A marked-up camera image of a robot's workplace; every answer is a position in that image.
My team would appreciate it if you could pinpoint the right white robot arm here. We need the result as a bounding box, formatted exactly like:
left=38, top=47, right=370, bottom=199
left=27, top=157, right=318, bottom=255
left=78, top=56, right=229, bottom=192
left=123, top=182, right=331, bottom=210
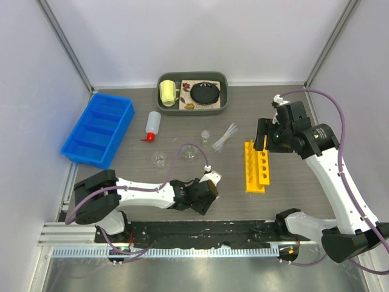
left=253, top=101, right=388, bottom=263

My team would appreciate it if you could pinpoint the pale yellow mug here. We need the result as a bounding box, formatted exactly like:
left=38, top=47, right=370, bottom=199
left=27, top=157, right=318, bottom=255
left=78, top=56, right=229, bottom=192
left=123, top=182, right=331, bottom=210
left=159, top=80, right=179, bottom=108

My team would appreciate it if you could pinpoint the white wash bottle red cap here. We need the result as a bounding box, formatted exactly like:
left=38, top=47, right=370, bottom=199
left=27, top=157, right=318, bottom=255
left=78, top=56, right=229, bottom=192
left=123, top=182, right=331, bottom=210
left=142, top=111, right=161, bottom=142

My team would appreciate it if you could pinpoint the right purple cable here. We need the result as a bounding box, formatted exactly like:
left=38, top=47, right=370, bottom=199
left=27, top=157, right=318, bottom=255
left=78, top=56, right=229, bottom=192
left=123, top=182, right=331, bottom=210
left=278, top=89, right=389, bottom=276

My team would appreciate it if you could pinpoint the small glass beaker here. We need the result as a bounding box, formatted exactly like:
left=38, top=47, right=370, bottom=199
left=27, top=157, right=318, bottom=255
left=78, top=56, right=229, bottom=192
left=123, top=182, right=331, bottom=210
left=181, top=145, right=198, bottom=162

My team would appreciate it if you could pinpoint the floral coaster card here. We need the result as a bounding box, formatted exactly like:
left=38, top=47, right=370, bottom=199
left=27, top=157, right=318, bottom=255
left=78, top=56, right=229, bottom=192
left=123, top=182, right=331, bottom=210
left=179, top=80, right=221, bottom=110

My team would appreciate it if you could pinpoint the small glass erlenmeyer flask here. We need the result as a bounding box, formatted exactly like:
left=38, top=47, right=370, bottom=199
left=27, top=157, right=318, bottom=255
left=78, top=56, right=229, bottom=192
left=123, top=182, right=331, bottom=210
left=201, top=130, right=210, bottom=148

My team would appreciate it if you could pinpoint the bundle of plastic pipettes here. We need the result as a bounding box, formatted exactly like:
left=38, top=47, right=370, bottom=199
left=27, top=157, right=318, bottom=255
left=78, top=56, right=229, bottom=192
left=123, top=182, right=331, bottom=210
left=212, top=123, right=238, bottom=153

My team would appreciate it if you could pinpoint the tiny glass beaker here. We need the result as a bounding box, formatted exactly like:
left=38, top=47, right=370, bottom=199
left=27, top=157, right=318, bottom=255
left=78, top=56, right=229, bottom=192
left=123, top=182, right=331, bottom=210
left=151, top=151, right=167, bottom=167

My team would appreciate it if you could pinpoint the blue divided plastic bin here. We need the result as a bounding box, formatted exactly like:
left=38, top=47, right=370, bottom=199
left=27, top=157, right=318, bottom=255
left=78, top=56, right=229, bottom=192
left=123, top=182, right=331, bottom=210
left=61, top=93, right=135, bottom=169

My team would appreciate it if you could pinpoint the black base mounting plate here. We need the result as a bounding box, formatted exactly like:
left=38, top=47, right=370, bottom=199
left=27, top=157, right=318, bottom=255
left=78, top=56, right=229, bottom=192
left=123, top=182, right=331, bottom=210
left=109, top=220, right=308, bottom=249

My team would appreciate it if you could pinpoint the white slotted cable duct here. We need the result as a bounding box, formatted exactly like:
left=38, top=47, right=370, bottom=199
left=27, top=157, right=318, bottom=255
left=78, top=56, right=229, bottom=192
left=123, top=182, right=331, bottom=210
left=51, top=245, right=279, bottom=259

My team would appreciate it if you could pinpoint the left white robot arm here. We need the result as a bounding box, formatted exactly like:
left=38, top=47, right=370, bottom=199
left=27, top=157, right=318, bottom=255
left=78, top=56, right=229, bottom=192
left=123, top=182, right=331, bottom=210
left=66, top=170, right=221, bottom=243

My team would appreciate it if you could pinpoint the black round dish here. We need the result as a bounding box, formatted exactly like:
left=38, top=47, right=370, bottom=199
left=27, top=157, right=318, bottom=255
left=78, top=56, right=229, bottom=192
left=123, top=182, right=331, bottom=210
left=190, top=82, right=220, bottom=105

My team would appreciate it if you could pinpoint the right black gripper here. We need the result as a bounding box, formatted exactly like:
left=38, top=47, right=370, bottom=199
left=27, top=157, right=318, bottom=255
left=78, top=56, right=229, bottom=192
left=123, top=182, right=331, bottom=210
left=253, top=118, right=293, bottom=153

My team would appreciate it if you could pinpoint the yellow test tube rack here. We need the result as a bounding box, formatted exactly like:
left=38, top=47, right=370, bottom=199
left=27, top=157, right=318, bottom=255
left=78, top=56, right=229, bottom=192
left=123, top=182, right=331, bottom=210
left=244, top=141, right=270, bottom=193

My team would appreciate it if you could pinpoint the grey-green plastic tray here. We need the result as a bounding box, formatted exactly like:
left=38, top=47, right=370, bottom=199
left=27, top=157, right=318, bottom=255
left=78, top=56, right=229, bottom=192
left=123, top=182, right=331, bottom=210
left=156, top=71, right=228, bottom=116

